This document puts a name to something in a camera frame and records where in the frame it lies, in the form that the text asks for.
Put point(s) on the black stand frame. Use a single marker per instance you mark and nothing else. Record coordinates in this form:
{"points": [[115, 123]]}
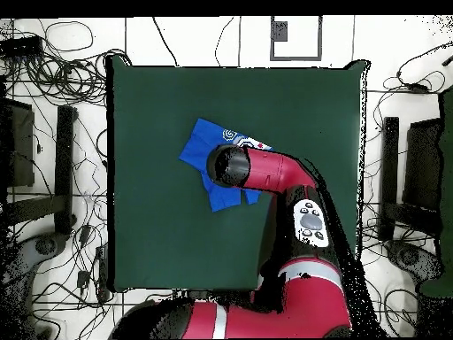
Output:
{"points": [[64, 159], [389, 159]]}

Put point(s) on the green cloth on side table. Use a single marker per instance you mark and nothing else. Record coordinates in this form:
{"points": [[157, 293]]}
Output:
{"points": [[446, 177]]}

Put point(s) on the blue printed t-shirt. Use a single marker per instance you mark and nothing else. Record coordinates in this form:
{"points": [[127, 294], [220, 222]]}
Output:
{"points": [[198, 148]]}

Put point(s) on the dark green table cloth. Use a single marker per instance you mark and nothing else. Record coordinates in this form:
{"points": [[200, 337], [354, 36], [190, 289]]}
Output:
{"points": [[300, 106]]}

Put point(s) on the black power strip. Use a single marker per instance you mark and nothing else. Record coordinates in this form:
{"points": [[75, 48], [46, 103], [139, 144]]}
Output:
{"points": [[102, 272], [21, 46]]}

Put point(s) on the gray office chair base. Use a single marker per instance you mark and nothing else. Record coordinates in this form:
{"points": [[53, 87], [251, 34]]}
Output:
{"points": [[410, 256], [46, 245]]}

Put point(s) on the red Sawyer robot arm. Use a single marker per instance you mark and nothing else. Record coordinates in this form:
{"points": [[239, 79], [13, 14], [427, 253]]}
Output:
{"points": [[269, 170]]}

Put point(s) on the dark square floor tag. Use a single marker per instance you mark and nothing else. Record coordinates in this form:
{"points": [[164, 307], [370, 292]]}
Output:
{"points": [[279, 31]]}

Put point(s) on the black power adapter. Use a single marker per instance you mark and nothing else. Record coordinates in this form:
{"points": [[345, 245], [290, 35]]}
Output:
{"points": [[83, 278], [85, 233]]}

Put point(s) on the black box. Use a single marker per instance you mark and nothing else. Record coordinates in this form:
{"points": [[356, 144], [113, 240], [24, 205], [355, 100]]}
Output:
{"points": [[17, 141], [423, 163]]}

